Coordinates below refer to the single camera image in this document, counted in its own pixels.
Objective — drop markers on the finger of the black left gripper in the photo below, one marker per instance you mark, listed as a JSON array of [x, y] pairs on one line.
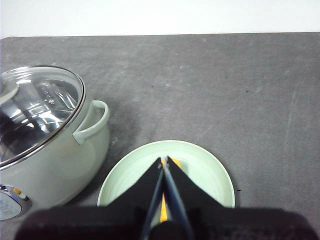
[[120, 217]]

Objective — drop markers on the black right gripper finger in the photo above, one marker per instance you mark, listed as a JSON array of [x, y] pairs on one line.
[[212, 220]]

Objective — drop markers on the yellow corn cob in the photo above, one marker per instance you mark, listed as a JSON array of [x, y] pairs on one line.
[[163, 207]]

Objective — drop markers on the glass lid with green knob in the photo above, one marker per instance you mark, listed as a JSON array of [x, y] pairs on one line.
[[37, 112]]

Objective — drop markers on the pale green round plate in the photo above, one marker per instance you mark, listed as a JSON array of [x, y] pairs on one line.
[[200, 175]]

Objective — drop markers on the pale green electric steamer pot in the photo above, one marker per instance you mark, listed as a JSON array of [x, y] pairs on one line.
[[62, 175]]

